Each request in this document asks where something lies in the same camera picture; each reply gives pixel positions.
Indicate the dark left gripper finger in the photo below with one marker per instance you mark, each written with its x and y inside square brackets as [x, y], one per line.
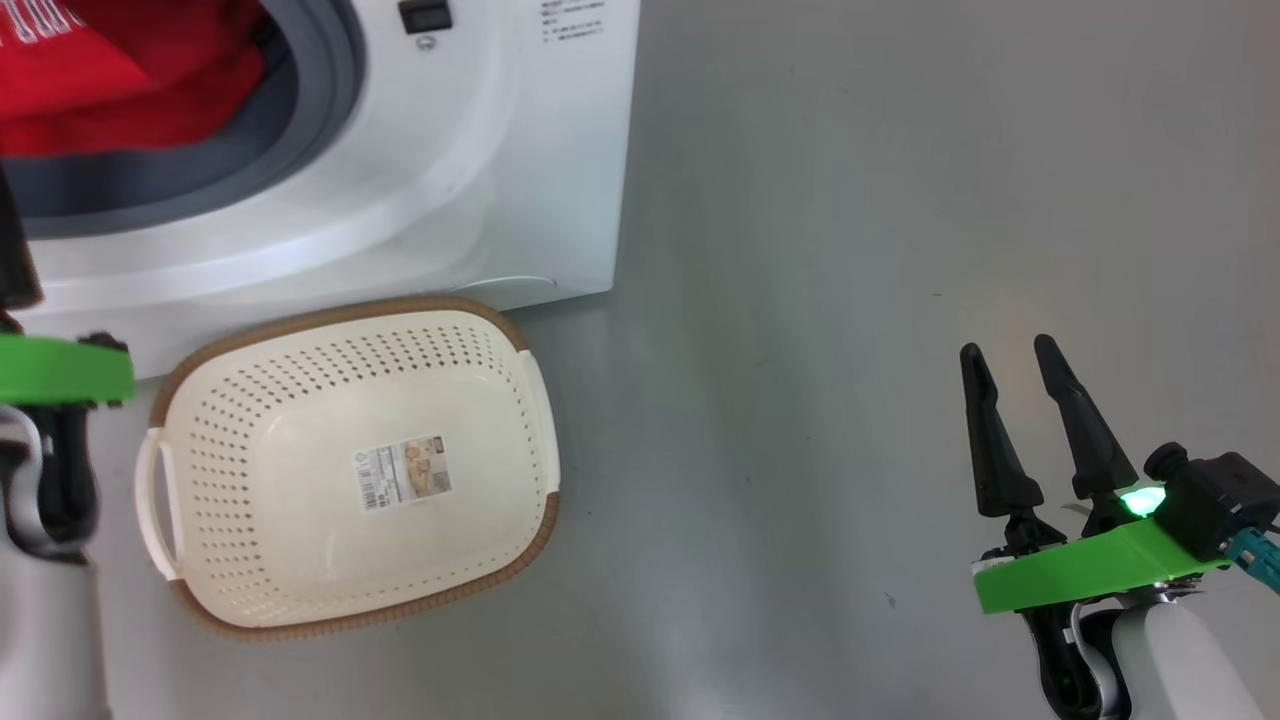
[12, 260]

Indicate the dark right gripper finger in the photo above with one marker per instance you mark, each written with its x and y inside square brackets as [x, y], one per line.
[1000, 460]
[1090, 450]

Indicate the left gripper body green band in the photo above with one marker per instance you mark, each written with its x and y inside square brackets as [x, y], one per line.
[60, 370]

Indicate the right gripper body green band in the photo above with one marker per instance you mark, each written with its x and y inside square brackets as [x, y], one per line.
[1080, 570]

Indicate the red and white garment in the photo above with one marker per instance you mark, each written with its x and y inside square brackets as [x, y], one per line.
[130, 80]

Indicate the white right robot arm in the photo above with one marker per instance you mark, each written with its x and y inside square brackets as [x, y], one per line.
[1180, 670]

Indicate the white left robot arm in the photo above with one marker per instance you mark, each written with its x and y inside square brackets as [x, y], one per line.
[50, 640]

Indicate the cream laundry basket brown rim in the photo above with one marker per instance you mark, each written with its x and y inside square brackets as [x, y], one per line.
[300, 560]

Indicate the paper label sticker in basket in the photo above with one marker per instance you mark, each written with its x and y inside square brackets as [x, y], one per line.
[402, 472]

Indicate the white front-load washing machine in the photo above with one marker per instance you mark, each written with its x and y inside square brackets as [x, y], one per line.
[500, 180]

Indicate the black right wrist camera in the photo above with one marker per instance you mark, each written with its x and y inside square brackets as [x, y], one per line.
[1215, 500]

